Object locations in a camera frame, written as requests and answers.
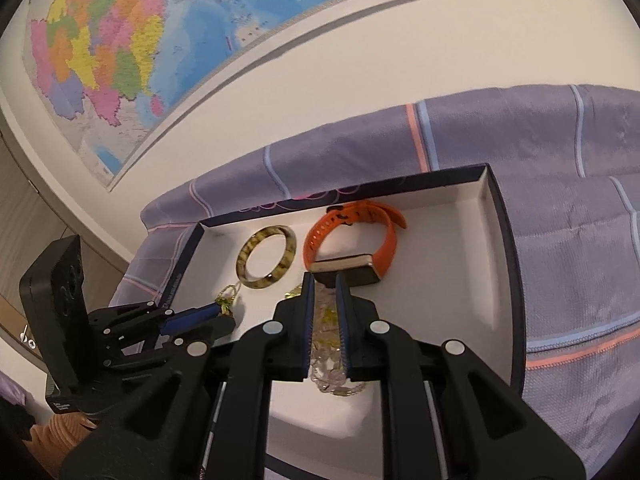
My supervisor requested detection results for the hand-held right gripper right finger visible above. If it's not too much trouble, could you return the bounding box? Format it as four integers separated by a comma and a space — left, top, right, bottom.
335, 272, 586, 480

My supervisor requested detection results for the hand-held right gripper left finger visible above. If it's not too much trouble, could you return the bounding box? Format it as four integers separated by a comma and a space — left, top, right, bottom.
60, 271, 317, 480

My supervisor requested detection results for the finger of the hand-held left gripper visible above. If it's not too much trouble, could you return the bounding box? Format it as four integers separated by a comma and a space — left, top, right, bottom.
170, 316, 236, 356
160, 304, 221, 335

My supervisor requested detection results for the yellow bead necklace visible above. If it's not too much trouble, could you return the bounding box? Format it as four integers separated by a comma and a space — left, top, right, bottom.
284, 286, 342, 353

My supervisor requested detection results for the clear crystal bead necklace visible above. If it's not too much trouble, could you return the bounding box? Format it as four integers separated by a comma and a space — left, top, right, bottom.
307, 287, 370, 397

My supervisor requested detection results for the amber bangle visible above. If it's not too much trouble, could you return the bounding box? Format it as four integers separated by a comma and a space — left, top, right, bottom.
236, 226, 298, 291

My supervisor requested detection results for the orange smartwatch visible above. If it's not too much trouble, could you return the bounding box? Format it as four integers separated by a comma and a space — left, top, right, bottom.
303, 200, 407, 288

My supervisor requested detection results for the dark purple cardboard box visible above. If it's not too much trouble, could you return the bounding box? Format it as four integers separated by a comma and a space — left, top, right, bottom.
155, 162, 528, 480

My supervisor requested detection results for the person's left hand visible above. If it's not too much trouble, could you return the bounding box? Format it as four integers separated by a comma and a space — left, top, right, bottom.
30, 411, 99, 462

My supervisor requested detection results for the colourful wall map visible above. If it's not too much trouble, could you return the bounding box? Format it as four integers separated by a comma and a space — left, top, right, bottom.
22, 0, 561, 193

